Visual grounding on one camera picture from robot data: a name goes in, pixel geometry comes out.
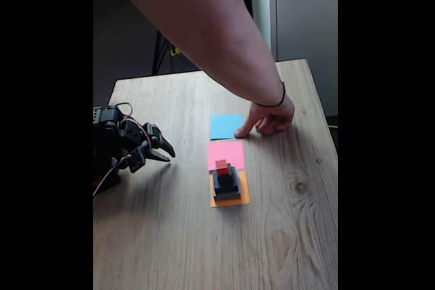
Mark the red black table clamp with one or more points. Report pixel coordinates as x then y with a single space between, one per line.
96 180

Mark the person's left hand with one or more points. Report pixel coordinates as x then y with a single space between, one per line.
275 117

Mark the large grey square block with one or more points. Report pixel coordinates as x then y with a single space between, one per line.
227 196

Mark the white grey cabinet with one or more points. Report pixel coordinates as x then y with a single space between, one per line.
306 15

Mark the blue paper sheet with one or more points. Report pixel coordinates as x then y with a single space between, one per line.
224 127

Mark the medium black square block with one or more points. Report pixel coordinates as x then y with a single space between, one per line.
234 186

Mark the pink paper sheet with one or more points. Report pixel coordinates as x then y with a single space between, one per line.
224 150

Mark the orange paper sheet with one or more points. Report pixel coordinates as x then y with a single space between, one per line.
245 195

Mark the black tripod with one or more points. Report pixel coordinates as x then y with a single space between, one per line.
157 55

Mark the yellow tag on tripod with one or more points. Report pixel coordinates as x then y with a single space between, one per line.
175 53

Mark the small red cube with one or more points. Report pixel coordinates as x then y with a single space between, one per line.
221 167

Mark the small dark grey cube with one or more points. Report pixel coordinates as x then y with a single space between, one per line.
224 178

